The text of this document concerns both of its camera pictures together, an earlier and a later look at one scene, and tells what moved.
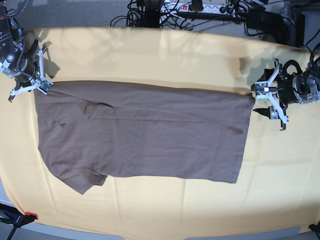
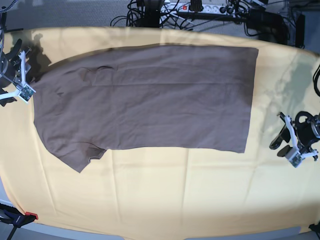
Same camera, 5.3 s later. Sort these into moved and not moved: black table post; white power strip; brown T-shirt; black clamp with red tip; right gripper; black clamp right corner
Moved: right gripper; brown T-shirt
Not moved: black table post; white power strip; black clamp right corner; black clamp with red tip
